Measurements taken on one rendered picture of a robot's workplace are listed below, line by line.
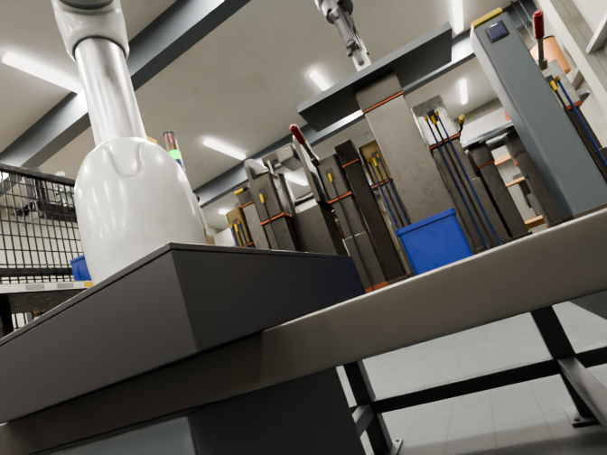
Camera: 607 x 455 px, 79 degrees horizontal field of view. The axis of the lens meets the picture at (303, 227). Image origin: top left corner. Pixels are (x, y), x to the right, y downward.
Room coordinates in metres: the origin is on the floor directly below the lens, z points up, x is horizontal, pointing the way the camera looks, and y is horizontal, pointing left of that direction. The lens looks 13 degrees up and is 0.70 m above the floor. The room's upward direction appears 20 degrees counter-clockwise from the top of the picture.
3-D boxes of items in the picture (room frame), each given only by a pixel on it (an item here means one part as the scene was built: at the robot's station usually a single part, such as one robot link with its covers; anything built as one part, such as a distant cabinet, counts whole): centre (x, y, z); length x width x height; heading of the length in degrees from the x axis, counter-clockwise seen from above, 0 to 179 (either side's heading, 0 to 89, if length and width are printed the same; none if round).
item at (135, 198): (0.51, 0.23, 0.92); 0.18 x 0.16 x 0.22; 23
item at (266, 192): (0.92, 0.07, 0.89); 0.09 x 0.08 x 0.38; 162
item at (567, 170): (0.71, -0.52, 0.92); 0.08 x 0.08 x 0.44; 72
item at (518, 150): (1.02, -0.66, 0.84); 0.05 x 0.05 x 0.29; 72
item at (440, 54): (0.79, -0.27, 1.16); 0.37 x 0.14 x 0.02; 72
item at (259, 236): (1.05, 0.12, 0.91); 0.07 x 0.05 x 0.42; 162
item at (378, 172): (0.97, -0.26, 0.89); 0.12 x 0.08 x 0.38; 162
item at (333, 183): (0.97, -0.13, 0.89); 0.12 x 0.07 x 0.38; 162
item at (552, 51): (5.14, -4.38, 3.06); 0.38 x 0.37 x 0.59; 156
